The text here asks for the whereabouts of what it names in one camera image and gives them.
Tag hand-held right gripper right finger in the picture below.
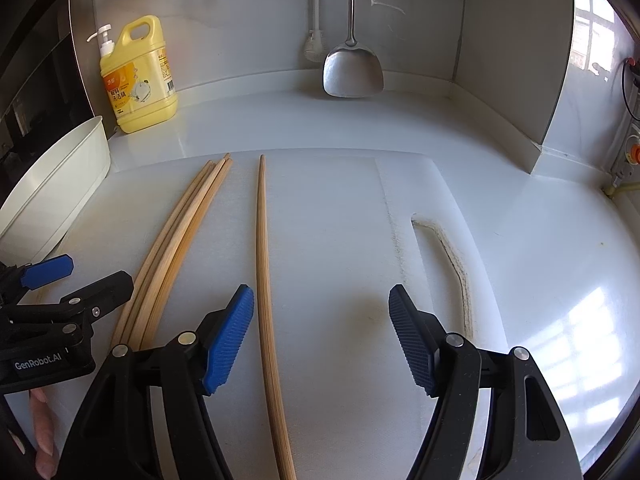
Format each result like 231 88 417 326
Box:
388 284 583 480

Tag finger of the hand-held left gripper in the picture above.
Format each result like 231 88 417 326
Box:
0 255 75 306
0 270 135 334

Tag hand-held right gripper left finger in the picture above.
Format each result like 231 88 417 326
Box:
57 284 255 480

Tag pair of wooden chopsticks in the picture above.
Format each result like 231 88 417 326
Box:
256 154 297 480

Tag bundle of wooden chopsticks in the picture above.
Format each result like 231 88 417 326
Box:
110 153 233 351

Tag white round bowl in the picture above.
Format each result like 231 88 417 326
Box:
0 116 111 266

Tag person's left hand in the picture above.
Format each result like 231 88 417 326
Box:
27 387 61 479

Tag white plastic cutting board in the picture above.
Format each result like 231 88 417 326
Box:
0 149 513 480

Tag yellow detergent pump bottle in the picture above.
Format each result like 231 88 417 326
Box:
87 15 179 134

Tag stainless steel spatula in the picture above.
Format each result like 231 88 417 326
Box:
322 0 385 98

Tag grey box with orange button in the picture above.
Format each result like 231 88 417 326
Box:
612 120 640 176

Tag window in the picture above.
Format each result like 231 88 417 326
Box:
570 0 621 81

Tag yellow hose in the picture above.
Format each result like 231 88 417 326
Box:
602 177 640 198

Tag black cable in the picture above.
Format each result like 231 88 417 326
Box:
621 57 640 123

